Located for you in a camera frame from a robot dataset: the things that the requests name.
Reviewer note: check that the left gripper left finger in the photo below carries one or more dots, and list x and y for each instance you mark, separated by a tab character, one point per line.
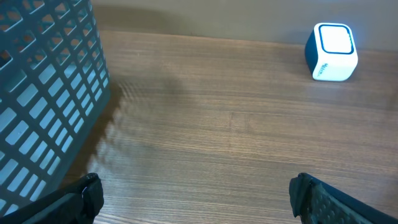
78	202

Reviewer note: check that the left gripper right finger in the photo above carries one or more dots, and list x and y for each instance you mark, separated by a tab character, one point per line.
316	202

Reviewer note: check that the white barcode scanner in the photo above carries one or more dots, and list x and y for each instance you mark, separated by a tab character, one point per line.
330	52

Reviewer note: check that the grey plastic mesh basket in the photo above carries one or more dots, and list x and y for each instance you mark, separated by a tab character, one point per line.
54	85

